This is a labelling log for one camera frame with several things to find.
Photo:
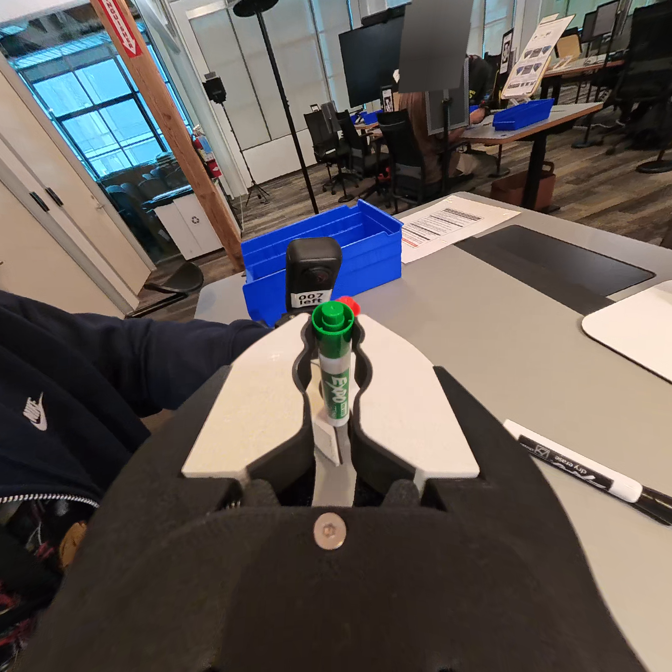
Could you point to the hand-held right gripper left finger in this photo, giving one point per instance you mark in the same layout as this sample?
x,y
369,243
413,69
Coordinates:
x,y
247,415

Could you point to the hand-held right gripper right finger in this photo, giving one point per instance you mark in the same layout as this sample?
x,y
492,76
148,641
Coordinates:
x,y
415,415

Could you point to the red marker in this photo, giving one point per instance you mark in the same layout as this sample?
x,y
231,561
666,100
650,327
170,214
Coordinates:
x,y
350,306

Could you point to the green marker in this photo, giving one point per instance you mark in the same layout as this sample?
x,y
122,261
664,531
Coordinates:
x,y
336,378

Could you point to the black marker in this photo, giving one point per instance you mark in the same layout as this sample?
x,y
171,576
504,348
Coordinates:
x,y
578,467

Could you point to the person's left forearm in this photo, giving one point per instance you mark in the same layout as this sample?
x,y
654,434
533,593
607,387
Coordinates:
x,y
179,362

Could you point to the large blue plastic bin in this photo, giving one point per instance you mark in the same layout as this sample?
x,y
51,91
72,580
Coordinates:
x,y
336,242

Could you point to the black office chair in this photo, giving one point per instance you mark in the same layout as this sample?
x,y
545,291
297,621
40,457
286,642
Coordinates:
x,y
173,281
331,147

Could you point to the white waste cabinet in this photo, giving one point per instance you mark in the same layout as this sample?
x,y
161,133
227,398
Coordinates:
x,y
189,223

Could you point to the printed paper sheet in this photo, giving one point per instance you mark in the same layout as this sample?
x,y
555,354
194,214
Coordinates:
x,y
452,223

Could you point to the red fire extinguisher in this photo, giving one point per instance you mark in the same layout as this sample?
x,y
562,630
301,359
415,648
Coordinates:
x,y
208,155

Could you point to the black floor lamp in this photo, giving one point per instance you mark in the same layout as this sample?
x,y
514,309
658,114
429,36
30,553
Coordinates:
x,y
278,95

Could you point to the black computer monitor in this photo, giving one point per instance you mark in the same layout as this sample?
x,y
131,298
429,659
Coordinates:
x,y
370,58

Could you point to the small blue bin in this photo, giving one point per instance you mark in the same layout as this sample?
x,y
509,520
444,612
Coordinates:
x,y
523,113

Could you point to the small printed table sign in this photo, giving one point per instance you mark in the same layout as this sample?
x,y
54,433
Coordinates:
x,y
538,53

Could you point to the black wall speaker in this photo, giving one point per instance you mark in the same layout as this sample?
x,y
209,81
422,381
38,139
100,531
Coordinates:
x,y
214,87

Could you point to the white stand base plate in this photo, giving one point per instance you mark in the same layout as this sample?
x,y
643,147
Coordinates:
x,y
635,331

